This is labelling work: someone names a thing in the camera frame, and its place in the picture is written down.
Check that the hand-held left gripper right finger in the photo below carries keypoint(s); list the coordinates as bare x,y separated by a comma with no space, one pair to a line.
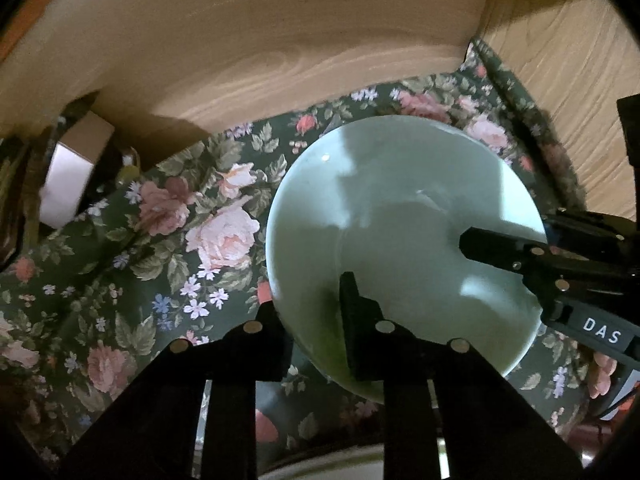
352,320

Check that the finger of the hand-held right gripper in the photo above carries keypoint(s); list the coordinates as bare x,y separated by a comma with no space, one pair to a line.
505,252
585,232

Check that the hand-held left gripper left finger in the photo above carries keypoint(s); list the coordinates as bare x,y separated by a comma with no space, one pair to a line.
265,345

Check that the light green plate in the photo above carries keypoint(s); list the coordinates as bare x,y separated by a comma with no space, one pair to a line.
400,210

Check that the black plastic crate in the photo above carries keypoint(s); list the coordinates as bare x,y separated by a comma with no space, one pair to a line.
631,130

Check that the dark green floral tablecloth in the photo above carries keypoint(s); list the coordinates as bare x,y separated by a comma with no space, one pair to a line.
165,240

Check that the cardboard box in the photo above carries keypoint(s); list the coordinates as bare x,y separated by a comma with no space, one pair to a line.
75,170

